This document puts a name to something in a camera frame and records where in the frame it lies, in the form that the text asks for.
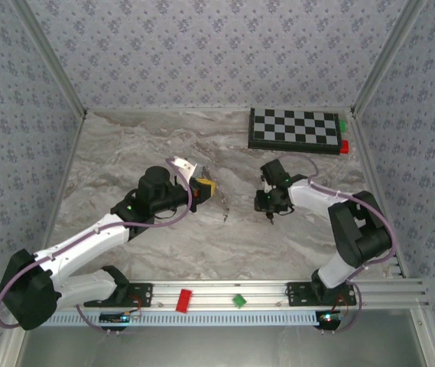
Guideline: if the silver curved key holder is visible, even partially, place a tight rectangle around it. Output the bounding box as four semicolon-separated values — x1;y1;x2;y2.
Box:
216;182;232;213

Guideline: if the black grey chessboard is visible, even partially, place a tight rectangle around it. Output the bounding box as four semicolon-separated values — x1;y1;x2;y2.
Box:
247;107;342;156

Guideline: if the red toy brick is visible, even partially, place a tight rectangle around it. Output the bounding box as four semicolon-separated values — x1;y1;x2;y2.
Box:
174;289;194;314

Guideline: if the left circuit board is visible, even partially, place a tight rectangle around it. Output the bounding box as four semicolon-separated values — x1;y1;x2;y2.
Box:
98;311;132;325

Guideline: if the circuit board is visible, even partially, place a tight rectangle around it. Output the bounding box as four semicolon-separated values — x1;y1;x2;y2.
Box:
316;310;346;330
98;311;132;325

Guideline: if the right circuit board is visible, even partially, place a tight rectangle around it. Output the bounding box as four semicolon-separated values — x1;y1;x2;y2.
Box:
316;310;346;330

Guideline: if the aluminium frame side bar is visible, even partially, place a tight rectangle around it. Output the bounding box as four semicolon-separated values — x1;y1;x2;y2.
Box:
350;109;411;280
0;110;89;367

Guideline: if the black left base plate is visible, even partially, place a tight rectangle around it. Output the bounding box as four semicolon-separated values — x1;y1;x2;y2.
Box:
83;281;154;309

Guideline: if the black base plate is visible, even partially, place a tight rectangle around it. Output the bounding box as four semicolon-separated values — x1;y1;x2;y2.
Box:
83;281;154;309
285;281;357;307

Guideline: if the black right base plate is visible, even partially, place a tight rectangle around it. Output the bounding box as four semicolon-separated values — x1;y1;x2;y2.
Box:
285;281;357;307

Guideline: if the aluminium mounting rail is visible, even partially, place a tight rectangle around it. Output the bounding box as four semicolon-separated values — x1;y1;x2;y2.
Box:
75;278;430;313

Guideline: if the white slotted cable duct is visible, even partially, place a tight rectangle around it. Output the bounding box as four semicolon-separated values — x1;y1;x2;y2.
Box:
43;310;323;328

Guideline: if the aluminium frame post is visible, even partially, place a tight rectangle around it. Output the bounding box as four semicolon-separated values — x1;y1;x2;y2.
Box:
349;0;429;115
10;0;89;118

